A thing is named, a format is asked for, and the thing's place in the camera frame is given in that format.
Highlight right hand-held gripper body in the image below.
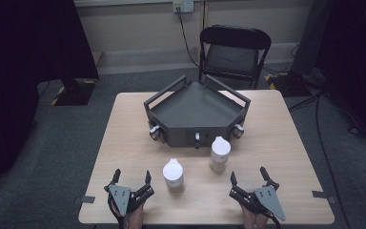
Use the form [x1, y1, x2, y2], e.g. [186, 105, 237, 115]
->
[228, 185, 287, 222]

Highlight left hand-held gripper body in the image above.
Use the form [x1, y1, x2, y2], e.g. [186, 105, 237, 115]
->
[103, 183, 155, 219]

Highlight white-lidded seasoning jar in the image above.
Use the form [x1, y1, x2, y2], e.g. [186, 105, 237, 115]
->
[209, 135, 233, 175]
[162, 157, 185, 194]

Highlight dark grey triangular tray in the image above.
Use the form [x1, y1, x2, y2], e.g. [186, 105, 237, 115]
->
[143, 74, 252, 151]

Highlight person's right hand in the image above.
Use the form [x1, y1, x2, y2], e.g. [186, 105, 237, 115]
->
[239, 203, 271, 229]

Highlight person's left hand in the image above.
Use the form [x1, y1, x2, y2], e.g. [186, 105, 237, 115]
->
[119, 202, 147, 229]

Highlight grey tape strip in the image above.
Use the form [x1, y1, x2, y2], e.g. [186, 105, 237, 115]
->
[311, 190, 338, 205]
[73, 195, 96, 205]

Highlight black stand base striped tape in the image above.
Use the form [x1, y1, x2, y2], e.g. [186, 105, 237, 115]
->
[50, 77, 98, 107]
[264, 71, 313, 98]

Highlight black folding chair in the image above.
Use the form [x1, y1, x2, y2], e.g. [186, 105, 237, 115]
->
[198, 24, 273, 91]

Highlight dark curtain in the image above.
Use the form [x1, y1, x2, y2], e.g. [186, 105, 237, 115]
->
[0, 0, 100, 196]
[314, 0, 366, 148]

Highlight grey column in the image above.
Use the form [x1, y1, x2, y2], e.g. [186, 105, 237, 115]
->
[290, 0, 332, 76]

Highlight left hand-held gripper cable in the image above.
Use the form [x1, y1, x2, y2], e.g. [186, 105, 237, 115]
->
[107, 195, 124, 229]

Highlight hand-held gripper cable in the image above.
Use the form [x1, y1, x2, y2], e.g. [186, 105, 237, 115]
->
[267, 212, 283, 229]
[107, 195, 124, 229]

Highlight right hand-held gripper cable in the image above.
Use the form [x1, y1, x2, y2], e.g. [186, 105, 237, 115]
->
[267, 212, 283, 229]

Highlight black floor cable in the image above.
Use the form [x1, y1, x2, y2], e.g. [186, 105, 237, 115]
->
[287, 91, 324, 113]
[315, 94, 352, 229]

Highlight black power cable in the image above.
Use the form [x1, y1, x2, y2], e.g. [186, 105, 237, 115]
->
[176, 7, 202, 69]

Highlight white wall socket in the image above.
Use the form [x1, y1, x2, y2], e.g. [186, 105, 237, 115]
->
[172, 0, 195, 14]

